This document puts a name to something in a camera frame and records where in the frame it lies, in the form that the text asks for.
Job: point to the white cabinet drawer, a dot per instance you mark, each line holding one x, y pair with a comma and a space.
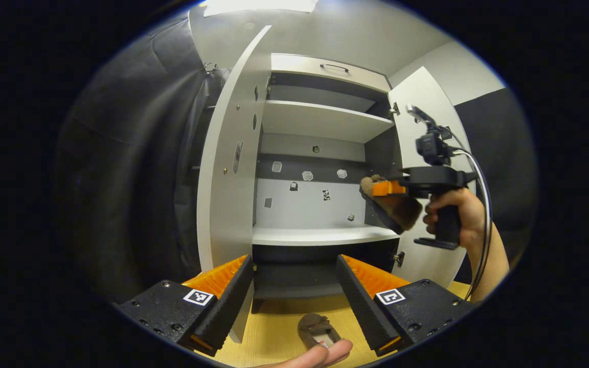
299, 69

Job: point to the white cabinet door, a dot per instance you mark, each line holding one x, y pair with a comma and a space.
228, 204
417, 112

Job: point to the ceiling light panel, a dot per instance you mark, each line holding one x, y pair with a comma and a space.
258, 7

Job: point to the black backdrop cloth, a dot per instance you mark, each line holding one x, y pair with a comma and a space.
509, 153
131, 179

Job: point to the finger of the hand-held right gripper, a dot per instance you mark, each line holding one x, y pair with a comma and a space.
389, 188

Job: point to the brown fuzzy shoe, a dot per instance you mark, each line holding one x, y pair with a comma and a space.
315, 324
399, 212

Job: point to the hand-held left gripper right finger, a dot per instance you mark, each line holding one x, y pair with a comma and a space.
363, 306

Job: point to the white shoe cabinet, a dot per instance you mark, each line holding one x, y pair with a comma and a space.
304, 204

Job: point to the white cabinet shelf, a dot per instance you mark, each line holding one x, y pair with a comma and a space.
320, 236
320, 122

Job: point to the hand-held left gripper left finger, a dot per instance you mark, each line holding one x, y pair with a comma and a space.
228, 312

